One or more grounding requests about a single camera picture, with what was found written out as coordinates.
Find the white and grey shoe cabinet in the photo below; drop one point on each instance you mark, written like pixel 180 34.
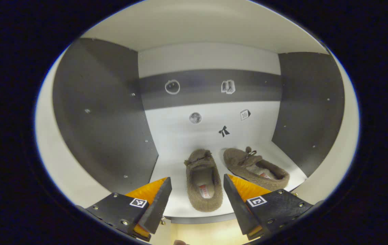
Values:
pixel 214 61

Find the brown fuzzy shoe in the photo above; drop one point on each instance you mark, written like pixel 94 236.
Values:
pixel 194 200
pixel 235 160

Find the white cabinet door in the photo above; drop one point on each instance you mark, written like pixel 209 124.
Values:
pixel 337 153
pixel 54 153

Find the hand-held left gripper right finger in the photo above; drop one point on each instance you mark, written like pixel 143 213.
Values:
pixel 238 207

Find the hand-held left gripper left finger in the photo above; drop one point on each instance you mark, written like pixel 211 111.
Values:
pixel 158 207

